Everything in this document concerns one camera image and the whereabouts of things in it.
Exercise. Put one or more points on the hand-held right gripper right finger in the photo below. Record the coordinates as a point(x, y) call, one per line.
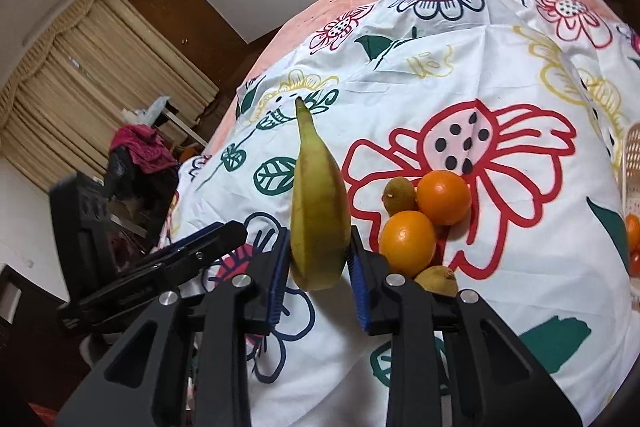
point(359, 297)

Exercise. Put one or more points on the beige curtain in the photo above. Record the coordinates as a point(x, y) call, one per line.
point(75, 97)

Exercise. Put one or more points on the red apple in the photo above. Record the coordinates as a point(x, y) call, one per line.
point(636, 263)

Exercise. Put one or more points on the white floral blanket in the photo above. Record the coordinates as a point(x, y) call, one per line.
point(500, 297)

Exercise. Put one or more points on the large yellow-green banana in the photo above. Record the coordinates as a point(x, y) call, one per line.
point(320, 217)

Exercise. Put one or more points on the dark cloth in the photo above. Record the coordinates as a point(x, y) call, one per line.
point(130, 182)

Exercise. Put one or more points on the brown wooden door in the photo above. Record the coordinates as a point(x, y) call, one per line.
point(185, 12)

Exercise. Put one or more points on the dark wooden cabinet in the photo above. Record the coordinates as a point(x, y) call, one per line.
point(30, 357)

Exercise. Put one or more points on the red cloth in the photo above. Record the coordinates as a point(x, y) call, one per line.
point(142, 147)

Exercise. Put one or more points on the orange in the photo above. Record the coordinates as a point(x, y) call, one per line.
point(407, 243)
point(634, 232)
point(444, 197)

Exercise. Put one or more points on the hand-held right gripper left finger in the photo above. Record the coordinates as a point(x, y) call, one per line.
point(279, 279)

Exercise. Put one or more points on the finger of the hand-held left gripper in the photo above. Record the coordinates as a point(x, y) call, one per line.
point(195, 236)
point(220, 244)

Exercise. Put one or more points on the cream plastic colander basket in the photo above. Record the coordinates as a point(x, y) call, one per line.
point(631, 167)

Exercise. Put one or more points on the white rack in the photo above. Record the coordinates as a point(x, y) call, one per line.
point(160, 107)

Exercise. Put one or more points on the brown kiwi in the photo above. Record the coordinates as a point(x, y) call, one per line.
point(399, 194)
point(437, 281)

